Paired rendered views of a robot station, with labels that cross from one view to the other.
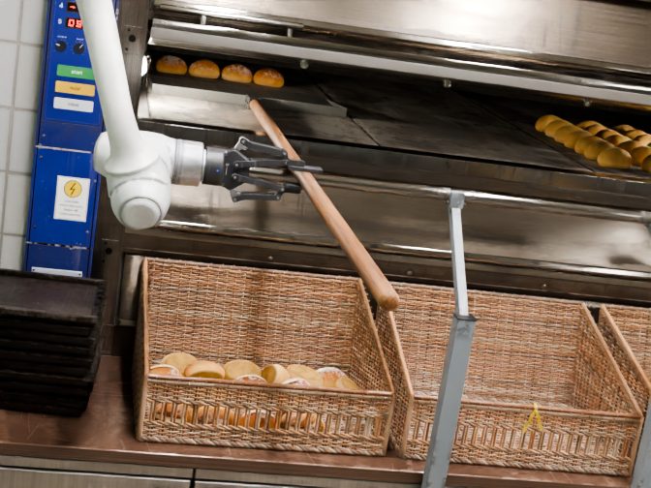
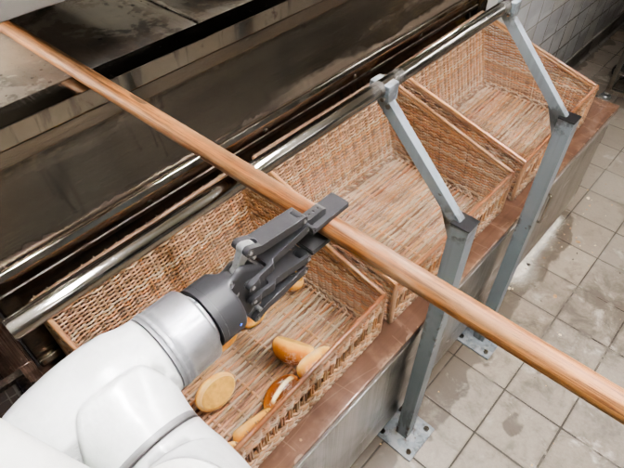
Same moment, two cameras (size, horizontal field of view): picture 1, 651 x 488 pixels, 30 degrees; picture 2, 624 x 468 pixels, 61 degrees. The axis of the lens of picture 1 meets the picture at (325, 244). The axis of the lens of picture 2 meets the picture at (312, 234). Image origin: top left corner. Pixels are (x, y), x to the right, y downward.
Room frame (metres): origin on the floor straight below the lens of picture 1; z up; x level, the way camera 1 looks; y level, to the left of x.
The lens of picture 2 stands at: (2.02, 0.37, 1.68)
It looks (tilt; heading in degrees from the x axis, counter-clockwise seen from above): 46 degrees down; 323
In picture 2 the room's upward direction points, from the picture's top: straight up
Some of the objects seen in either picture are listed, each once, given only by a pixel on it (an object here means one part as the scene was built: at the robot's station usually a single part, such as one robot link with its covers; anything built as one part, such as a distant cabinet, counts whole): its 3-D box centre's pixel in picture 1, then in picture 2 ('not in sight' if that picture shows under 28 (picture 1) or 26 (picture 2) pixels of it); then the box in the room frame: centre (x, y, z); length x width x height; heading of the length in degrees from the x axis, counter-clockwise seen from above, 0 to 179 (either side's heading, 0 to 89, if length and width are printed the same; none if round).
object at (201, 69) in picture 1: (204, 68); not in sight; (3.85, 0.46, 1.21); 0.10 x 0.07 x 0.05; 105
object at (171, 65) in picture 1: (171, 64); not in sight; (3.83, 0.57, 1.21); 0.10 x 0.07 x 0.05; 105
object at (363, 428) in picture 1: (259, 351); (225, 318); (2.67, 0.11, 0.72); 0.56 x 0.49 x 0.28; 102
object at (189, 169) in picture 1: (189, 163); (179, 336); (2.35, 0.29, 1.20); 0.09 x 0.06 x 0.09; 11
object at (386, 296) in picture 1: (300, 171); (292, 202); (2.45, 0.07, 1.20); 1.71 x 0.03 x 0.03; 12
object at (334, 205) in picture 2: (304, 168); (322, 213); (2.40, 0.06, 1.21); 0.07 x 0.03 x 0.01; 101
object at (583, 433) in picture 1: (499, 373); (387, 185); (2.78, -0.46, 0.72); 0.56 x 0.49 x 0.28; 100
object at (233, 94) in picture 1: (244, 91); not in sight; (3.55, 0.30, 1.19); 0.55 x 0.36 x 0.03; 102
